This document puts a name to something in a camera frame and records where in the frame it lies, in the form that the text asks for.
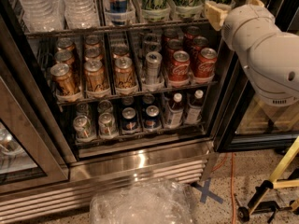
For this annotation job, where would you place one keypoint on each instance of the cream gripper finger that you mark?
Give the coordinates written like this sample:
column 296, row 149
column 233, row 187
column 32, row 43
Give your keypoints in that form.
column 258, row 3
column 216, row 13

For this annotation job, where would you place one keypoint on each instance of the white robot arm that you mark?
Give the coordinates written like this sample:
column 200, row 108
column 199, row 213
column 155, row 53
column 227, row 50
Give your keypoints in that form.
column 269, row 57

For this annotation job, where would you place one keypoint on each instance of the front right red cola can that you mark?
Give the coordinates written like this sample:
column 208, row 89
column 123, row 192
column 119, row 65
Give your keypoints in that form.
column 205, row 63

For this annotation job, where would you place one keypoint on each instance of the red cola can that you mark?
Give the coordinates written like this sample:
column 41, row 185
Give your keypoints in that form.
column 179, row 66
column 205, row 63

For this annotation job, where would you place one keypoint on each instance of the front left red cola can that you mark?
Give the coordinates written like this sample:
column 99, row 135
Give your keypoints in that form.
column 179, row 66

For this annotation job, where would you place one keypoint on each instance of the slim silver can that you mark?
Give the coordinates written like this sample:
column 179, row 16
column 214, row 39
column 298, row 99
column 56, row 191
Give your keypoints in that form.
column 153, row 67

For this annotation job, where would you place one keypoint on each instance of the blue silver energy can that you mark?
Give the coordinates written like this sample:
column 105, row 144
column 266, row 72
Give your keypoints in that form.
column 119, row 12

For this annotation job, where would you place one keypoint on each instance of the gold can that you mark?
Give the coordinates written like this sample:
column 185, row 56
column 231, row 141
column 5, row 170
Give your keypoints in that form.
column 95, row 74
column 91, row 54
column 63, row 76
column 124, row 73
column 64, row 56
column 120, row 50

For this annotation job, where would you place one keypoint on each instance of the front right gold can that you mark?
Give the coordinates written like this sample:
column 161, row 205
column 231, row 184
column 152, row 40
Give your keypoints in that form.
column 124, row 73

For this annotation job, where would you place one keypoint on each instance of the right fridge glass door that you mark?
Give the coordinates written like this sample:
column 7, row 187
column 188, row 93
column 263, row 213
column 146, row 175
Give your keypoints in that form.
column 246, row 122

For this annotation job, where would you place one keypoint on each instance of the front right dark blue can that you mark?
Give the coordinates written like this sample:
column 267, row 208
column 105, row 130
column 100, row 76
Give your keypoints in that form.
column 152, row 119

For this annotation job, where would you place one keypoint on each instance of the dark blue can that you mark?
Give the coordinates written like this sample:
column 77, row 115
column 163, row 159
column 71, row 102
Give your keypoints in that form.
column 129, row 119
column 152, row 119

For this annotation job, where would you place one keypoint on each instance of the stainless steel fridge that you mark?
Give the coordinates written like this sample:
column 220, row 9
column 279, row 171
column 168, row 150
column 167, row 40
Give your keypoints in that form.
column 186, row 153

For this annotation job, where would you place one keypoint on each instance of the front middle gold can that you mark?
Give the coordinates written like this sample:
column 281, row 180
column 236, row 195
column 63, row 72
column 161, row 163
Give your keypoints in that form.
column 95, row 74

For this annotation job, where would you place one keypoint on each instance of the front left dark blue can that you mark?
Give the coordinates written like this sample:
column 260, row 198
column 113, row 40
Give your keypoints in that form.
column 129, row 119

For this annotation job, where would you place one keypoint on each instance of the front right silver green can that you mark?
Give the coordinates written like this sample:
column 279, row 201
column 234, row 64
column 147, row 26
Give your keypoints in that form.
column 107, row 126

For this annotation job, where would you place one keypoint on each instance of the silver green can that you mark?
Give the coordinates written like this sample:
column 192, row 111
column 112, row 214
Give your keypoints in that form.
column 107, row 126
column 82, row 126

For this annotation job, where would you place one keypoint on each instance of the front left gold can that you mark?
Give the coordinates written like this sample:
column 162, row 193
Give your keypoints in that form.
column 63, row 76

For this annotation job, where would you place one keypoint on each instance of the front left silver green can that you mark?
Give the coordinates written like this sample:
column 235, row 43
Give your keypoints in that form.
column 82, row 126

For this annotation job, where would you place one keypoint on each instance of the left fridge door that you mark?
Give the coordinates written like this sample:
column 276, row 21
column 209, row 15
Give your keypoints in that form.
column 29, row 158

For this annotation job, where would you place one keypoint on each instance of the right white cap bottle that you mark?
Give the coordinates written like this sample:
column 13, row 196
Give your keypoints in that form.
column 194, row 107

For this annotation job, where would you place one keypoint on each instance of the white cap bottle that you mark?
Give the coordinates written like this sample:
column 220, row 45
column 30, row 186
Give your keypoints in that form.
column 174, row 111
column 194, row 107

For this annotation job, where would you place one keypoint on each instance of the left white cap bottle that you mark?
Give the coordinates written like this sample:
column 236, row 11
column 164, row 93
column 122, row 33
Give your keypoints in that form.
column 174, row 111

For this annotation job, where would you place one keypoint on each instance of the right clear water bottle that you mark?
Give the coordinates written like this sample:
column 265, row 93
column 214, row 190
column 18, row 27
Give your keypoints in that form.
column 81, row 14

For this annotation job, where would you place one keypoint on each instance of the clear water bottle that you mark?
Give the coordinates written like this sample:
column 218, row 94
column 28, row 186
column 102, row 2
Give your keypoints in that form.
column 43, row 15
column 81, row 14

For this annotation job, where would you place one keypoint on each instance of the left clear water bottle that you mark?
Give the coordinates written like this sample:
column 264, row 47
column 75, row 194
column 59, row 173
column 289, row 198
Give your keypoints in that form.
column 43, row 15

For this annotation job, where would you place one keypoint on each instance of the blue tape cross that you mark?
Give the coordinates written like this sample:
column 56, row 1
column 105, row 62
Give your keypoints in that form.
column 206, row 192

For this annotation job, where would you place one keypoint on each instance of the clear plastic bag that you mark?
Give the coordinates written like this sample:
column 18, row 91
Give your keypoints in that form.
column 155, row 202

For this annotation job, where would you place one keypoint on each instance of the yellow black stand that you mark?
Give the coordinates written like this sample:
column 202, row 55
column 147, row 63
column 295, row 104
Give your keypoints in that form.
column 256, row 205

